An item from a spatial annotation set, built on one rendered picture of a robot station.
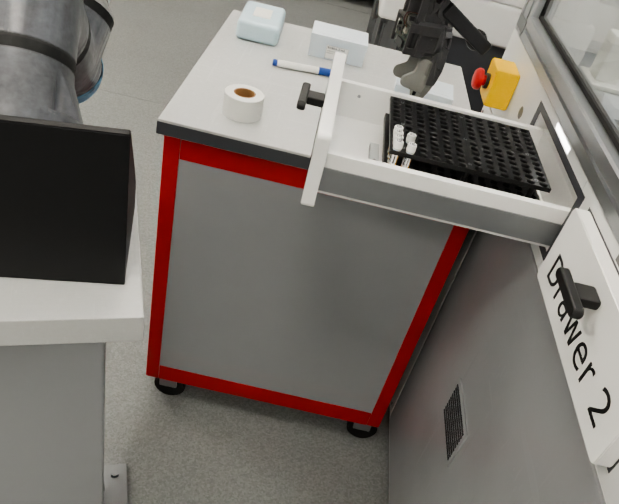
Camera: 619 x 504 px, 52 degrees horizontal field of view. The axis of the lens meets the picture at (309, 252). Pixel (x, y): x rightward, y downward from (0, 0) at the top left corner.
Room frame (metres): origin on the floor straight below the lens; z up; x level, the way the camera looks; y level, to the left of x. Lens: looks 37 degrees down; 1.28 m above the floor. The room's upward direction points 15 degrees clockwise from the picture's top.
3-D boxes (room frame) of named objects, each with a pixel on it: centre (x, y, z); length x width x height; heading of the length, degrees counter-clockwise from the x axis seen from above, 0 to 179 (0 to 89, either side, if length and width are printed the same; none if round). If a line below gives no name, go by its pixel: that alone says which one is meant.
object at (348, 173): (0.85, -0.18, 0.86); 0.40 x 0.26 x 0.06; 93
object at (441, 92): (1.35, -0.15, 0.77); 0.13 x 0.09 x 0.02; 89
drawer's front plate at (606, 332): (0.54, -0.31, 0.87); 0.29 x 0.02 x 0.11; 3
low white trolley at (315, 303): (1.25, 0.03, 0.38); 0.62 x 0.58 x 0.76; 3
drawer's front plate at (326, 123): (0.84, 0.03, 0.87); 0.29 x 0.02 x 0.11; 3
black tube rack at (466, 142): (0.85, -0.17, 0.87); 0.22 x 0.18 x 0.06; 93
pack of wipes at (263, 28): (1.44, 0.24, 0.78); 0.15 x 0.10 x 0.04; 5
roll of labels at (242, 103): (1.02, 0.18, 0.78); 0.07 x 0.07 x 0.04
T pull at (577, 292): (0.54, -0.28, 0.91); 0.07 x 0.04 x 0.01; 3
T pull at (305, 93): (0.83, 0.05, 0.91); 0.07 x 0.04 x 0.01; 3
